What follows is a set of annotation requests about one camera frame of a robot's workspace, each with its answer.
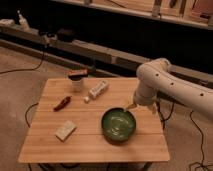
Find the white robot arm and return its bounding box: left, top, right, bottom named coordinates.
left=132, top=58, right=213, bottom=120

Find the white spray bottle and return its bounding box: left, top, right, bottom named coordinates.
left=17, top=11, right=30, bottom=31

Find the white sponge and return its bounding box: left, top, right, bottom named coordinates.
left=55, top=121, right=76, bottom=142

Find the white tube bottle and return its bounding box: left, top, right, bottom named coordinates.
left=84, top=81, right=109, bottom=103

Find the black cable right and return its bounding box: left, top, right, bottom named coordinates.
left=156, top=99, right=213, bottom=171

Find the black device on ledge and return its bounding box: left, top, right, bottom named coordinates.
left=57, top=29, right=75, bottom=42

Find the green bowl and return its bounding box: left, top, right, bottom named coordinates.
left=101, top=108, right=137, bottom=144

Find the wooden table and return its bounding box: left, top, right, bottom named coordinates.
left=18, top=78, right=170, bottom=163

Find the black floor cable left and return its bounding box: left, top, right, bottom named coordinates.
left=0, top=43, right=48, bottom=76

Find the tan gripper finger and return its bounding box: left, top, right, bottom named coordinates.
left=125, top=103, right=137, bottom=111

